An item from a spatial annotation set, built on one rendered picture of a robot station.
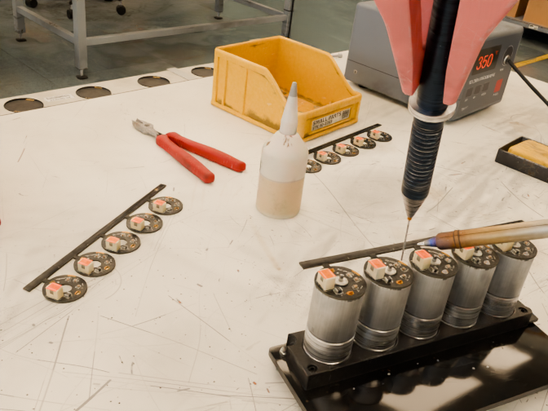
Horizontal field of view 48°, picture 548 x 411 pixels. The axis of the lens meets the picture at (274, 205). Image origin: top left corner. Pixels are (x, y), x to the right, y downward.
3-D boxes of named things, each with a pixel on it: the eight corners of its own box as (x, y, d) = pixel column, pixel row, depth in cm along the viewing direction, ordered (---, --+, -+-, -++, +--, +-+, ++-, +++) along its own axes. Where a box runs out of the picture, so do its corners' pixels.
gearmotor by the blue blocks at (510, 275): (517, 324, 36) (547, 252, 33) (486, 333, 35) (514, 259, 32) (488, 298, 38) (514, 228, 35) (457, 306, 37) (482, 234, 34)
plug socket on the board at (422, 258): (433, 267, 31) (436, 256, 31) (419, 270, 31) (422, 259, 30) (423, 258, 32) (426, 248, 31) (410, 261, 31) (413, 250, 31)
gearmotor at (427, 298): (443, 345, 34) (468, 270, 31) (406, 355, 33) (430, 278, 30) (416, 316, 35) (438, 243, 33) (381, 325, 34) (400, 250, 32)
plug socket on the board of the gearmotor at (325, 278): (338, 288, 29) (341, 276, 28) (322, 291, 28) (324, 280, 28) (329, 278, 29) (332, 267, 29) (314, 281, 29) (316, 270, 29)
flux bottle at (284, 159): (296, 197, 48) (315, 75, 43) (302, 220, 45) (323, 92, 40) (253, 196, 48) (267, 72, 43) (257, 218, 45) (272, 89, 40)
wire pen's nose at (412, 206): (392, 220, 25) (397, 195, 24) (401, 202, 26) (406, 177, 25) (418, 228, 25) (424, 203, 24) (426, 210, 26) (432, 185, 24)
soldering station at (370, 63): (501, 108, 72) (527, 26, 68) (451, 128, 65) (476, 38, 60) (395, 69, 81) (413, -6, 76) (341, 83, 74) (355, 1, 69)
